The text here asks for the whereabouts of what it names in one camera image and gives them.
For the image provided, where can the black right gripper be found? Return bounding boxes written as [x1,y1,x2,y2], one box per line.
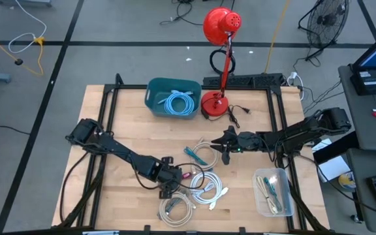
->
[210,125,261,166]

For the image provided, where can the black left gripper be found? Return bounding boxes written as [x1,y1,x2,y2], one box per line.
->
[153,156,185,200]

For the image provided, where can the teal blue braided cable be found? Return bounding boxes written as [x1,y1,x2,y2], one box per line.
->
[183,146,208,166]
[262,177,283,213]

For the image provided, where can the white braided cable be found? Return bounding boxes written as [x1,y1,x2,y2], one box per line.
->
[189,171,230,210]

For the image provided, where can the light blue cable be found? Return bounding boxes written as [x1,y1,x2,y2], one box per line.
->
[157,89,195,116]

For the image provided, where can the thin white USB cable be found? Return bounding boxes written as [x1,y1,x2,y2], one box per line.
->
[255,176,279,215]

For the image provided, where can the black power strip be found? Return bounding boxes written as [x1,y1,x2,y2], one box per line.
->
[202,73,285,89]

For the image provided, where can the clear plastic container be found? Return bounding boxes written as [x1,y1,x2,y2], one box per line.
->
[252,168,295,218]

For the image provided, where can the teal plastic bin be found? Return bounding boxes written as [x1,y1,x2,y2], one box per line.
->
[144,77,202,120]

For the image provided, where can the white power adapter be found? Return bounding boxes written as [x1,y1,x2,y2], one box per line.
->
[287,71,305,101]

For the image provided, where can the white paper sheet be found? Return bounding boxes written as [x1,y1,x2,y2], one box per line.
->
[311,138,352,182]

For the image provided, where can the round yellow blue disc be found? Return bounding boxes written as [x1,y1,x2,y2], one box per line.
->
[337,171,357,190]

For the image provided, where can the red desk lamp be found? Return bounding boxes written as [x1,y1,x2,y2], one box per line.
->
[200,7,243,118]

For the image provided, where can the grey desk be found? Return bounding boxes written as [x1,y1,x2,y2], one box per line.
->
[337,65,376,153]
[346,148,376,234]

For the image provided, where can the small black computer box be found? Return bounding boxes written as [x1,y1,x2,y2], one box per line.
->
[350,69,376,96]

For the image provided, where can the black floor fan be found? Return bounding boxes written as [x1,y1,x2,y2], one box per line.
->
[298,0,351,61]

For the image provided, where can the black lamp power cord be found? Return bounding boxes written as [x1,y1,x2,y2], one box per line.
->
[202,103,251,129]

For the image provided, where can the black coiled floor cable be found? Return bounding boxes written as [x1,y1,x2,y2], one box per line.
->
[209,48,236,75]

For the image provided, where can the yellow hanging cord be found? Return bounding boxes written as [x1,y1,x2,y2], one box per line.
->
[264,0,292,74]

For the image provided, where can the black floor cables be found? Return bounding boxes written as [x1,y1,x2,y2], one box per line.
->
[160,0,234,26]

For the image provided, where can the yellow floor cable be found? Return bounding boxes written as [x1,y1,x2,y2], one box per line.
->
[0,27,45,76]

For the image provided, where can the white floor cable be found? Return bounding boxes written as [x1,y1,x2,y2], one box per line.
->
[7,0,48,54]

